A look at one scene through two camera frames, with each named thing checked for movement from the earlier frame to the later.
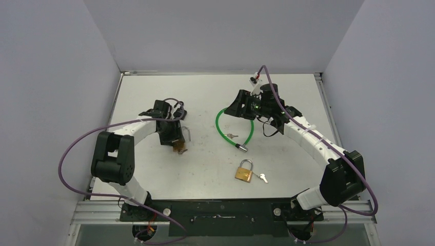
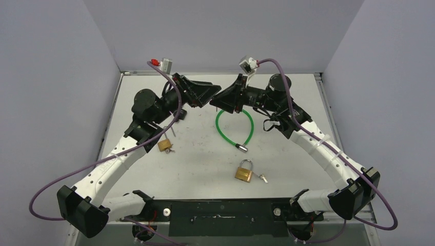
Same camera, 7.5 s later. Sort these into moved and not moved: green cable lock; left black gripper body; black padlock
Moved: left black gripper body
Not moved: green cable lock; black padlock
